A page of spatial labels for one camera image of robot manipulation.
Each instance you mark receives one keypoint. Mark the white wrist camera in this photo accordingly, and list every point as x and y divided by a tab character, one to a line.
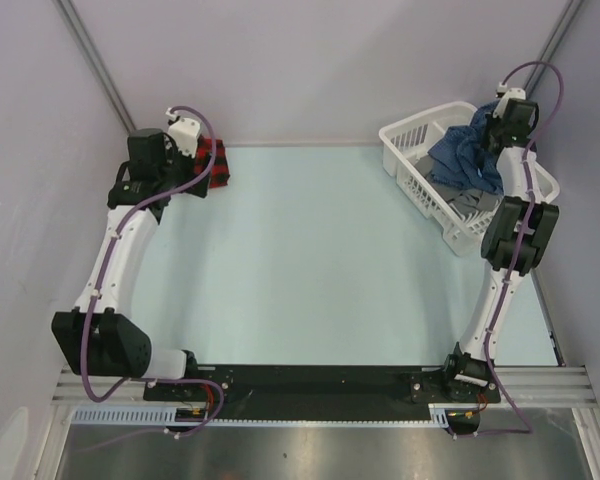
185	131
505	94

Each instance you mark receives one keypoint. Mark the white slotted cable duct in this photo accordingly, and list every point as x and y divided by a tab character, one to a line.
156	416

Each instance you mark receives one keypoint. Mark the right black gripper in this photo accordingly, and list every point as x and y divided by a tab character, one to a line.
490	121

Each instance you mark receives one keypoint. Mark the aluminium rail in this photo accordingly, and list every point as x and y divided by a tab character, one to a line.
565	387

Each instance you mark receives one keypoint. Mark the red black plaid shirt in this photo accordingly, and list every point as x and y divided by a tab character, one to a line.
220	174

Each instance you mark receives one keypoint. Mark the grey shirt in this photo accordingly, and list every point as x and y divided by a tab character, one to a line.
464	202

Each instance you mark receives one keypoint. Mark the white plastic basket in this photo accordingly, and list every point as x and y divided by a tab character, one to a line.
407	141

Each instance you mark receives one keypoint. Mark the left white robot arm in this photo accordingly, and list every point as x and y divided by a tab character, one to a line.
97	335

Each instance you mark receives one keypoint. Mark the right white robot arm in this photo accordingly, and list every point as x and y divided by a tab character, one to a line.
513	245

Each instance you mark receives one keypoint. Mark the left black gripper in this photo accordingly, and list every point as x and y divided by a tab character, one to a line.
189	163

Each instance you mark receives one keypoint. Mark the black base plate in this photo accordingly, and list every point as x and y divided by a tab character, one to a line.
330	393

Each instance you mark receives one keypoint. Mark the blue checked shirt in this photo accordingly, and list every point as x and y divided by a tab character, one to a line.
459	160

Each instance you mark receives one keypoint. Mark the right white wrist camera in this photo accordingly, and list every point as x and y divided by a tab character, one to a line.
505	94

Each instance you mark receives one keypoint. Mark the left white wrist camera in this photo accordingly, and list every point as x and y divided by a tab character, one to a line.
185	131

